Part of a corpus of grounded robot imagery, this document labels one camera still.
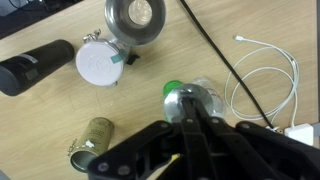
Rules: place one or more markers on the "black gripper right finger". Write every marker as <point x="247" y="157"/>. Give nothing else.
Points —
<point x="234" y="158"/>

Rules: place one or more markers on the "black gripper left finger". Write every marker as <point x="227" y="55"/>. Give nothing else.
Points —
<point x="196" y="148"/>

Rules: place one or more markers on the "small silver lid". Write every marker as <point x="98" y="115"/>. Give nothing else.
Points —
<point x="184" y="99"/>

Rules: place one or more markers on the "clear plastic water bottle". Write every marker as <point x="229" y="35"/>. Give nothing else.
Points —
<point x="218" y="106"/>

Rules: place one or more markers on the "black thermos bottle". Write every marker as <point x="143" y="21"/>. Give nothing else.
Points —
<point x="21" y="72"/>

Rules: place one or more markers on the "white power adapter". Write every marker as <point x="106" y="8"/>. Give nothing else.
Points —
<point x="303" y="133"/>

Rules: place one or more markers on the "gold metal canister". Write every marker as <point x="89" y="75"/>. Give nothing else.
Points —
<point x="93" y="142"/>

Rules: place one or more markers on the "glass carafe with steel filter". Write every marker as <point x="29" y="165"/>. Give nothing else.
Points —
<point x="135" y="22"/>

